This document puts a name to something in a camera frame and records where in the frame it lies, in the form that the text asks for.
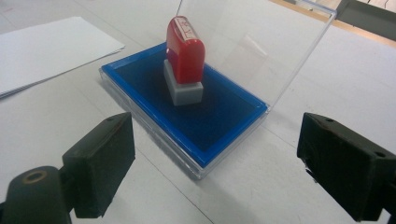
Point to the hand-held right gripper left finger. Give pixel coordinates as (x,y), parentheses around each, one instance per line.
(99,161)

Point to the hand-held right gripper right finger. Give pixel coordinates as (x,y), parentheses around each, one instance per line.
(348,168)

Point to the large white table mat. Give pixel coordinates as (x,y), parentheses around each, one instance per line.
(46,130)

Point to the red stamp with grey base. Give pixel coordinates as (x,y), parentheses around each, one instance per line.
(185,56)

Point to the clear plastic bag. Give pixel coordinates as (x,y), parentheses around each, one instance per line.
(199,130)

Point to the white paper sheet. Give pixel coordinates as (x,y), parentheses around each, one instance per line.
(46,53)

